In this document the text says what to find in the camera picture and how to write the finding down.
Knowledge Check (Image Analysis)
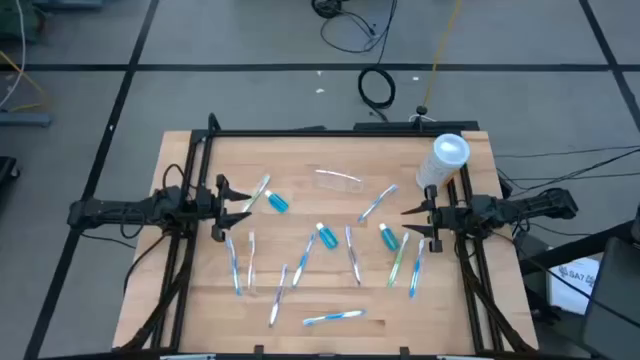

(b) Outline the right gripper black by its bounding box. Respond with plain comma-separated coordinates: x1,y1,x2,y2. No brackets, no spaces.
400,183,474,254

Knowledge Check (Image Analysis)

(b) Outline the loose black floor cable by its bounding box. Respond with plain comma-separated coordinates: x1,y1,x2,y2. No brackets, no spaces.
310,0,400,55

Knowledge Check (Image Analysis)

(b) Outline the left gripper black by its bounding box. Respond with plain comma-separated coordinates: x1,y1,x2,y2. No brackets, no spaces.
196,172,253,244

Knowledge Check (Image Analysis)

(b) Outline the blue toothbrush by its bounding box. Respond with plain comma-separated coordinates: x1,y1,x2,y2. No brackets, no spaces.
301,308,367,328
291,231,318,290
224,235,244,297
408,237,427,300
356,183,400,224

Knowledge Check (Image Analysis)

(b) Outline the white printed box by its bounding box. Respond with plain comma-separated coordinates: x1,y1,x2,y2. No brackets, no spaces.
547,257,601,316

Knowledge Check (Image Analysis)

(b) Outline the clear acrylic organizer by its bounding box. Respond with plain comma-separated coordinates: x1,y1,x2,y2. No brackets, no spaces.
313,168,365,195

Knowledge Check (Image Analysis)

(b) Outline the yellow hanging cable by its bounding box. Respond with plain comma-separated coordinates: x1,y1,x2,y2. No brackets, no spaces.
422,0,464,109

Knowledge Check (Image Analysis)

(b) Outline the black diagonal bar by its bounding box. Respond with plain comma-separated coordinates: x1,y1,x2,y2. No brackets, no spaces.
519,219,640,276

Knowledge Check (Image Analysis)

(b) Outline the white floor cable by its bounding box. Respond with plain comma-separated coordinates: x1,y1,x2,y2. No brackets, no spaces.
0,0,26,109

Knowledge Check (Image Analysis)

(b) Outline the purple toothbrush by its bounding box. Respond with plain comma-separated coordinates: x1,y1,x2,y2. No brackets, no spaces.
267,263,290,329
344,224,363,288

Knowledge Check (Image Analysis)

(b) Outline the orange toothbrush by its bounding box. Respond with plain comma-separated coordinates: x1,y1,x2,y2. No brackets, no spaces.
246,229,257,292

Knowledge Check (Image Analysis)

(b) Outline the dark grey cabinet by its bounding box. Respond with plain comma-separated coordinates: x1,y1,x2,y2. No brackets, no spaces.
582,237,640,360

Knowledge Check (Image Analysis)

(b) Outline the thin black floor cable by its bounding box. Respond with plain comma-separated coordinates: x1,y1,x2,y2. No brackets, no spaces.
494,145,640,159

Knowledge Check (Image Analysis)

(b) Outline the green toothbrush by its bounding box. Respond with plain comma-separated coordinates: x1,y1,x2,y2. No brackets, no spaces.
242,173,272,213
386,231,411,289

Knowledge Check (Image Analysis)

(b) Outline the grey flat floor box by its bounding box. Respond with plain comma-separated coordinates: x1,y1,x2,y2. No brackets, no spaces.
0,112,53,128

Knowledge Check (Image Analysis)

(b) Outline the coiled black cable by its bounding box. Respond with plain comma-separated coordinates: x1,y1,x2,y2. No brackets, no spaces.
356,66,397,110

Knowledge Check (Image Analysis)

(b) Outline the dark green equipment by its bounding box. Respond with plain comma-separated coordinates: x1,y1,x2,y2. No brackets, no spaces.
0,0,46,42

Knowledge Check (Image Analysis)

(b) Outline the black equipment base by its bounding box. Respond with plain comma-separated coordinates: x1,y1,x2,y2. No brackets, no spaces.
0,156,21,190

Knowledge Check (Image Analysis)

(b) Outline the white wipes canister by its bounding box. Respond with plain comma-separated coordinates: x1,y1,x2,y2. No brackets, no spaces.
414,132,472,191

